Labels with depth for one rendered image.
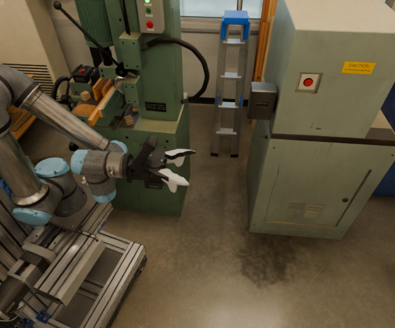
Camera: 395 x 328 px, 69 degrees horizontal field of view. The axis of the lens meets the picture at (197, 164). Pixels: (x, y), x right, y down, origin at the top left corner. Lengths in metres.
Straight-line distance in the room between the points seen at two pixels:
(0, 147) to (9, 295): 0.57
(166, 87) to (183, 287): 1.21
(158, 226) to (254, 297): 0.81
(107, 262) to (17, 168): 1.00
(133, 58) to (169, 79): 0.22
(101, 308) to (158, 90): 1.18
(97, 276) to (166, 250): 0.49
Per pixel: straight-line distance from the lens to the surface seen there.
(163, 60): 1.53
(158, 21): 1.39
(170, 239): 2.11
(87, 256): 1.30
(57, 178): 1.19
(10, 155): 0.99
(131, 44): 1.45
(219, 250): 2.06
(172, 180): 0.77
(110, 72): 1.75
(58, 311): 1.81
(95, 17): 1.59
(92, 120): 1.58
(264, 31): 2.66
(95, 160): 0.86
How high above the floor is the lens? 1.81
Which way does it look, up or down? 45 degrees down
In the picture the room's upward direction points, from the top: straight up
